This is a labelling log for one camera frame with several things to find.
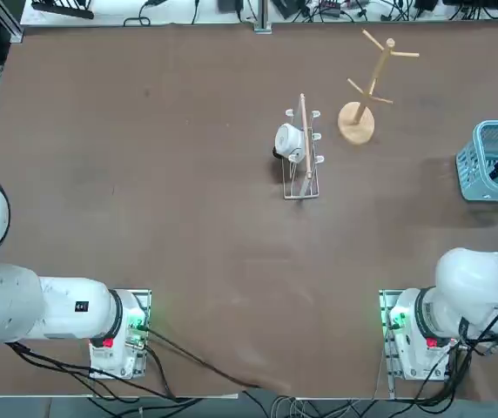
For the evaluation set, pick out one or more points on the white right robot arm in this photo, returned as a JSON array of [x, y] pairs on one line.
[[462, 278]]

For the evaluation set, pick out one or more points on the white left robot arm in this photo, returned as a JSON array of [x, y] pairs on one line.
[[57, 313]]

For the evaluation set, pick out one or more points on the blue plastic basket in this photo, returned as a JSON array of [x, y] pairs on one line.
[[471, 170]]

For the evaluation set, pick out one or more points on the wooden tree cup rack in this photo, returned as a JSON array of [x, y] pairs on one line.
[[355, 124]]

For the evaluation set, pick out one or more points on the white cup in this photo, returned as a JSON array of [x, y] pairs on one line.
[[287, 137]]

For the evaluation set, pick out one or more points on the black power adapter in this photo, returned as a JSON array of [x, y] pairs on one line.
[[230, 5]]

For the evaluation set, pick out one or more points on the black power strip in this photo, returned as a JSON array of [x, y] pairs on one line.
[[64, 9]]

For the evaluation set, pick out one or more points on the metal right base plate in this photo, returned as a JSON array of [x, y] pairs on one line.
[[385, 300]]

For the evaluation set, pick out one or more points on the metal base plate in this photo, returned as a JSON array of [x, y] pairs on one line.
[[144, 300], [385, 300]]

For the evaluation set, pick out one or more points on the aluminium profile post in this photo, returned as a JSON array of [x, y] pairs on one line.
[[263, 17]]

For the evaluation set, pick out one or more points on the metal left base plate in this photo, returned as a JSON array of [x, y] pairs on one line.
[[144, 300]]

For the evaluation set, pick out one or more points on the aluminium frame rail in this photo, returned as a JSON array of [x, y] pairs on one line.
[[7, 24]]

